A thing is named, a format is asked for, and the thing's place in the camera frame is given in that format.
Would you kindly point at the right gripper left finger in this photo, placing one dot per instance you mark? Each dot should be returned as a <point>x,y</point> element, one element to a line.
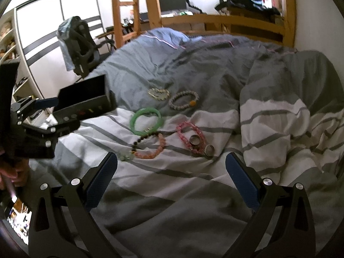
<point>49,235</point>

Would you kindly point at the green jade bangle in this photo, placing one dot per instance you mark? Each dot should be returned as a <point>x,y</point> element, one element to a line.
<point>146,121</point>

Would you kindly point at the wooden bed frame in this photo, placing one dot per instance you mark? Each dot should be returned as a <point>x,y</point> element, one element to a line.
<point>287,30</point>

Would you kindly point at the dark clothes pile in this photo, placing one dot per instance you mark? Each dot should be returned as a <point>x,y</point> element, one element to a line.
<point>254,6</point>

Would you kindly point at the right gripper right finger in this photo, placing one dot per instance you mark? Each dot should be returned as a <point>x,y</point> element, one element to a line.
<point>294,233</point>

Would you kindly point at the grey striped duvet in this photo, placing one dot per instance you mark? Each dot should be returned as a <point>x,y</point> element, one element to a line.
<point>278,109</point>

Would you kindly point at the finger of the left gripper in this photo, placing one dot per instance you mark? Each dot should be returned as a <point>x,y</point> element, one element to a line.
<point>25,107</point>
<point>40,138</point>

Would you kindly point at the grey garment on chair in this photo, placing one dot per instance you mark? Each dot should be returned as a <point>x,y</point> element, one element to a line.
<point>67,37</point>

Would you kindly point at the black computer monitor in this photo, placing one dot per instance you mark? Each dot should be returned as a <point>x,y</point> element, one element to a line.
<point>172,5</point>

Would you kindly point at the white corner shelf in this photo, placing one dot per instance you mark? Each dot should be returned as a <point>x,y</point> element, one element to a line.
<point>11,49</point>

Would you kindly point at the black office chair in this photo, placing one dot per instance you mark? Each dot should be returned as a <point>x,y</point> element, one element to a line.
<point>88,56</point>

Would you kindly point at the white sliding wardrobe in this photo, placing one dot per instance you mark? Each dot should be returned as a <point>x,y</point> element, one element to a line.
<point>37,24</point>

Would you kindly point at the black jewelry box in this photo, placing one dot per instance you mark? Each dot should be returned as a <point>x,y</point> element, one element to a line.
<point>83,100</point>

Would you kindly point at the wooden desk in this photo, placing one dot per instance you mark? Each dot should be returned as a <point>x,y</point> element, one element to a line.
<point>126,29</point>

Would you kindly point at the person's left hand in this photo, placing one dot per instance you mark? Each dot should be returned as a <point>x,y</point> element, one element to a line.
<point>18,173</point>

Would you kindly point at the grey bead bracelet orange bead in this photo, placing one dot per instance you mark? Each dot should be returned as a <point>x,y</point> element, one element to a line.
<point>184,100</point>

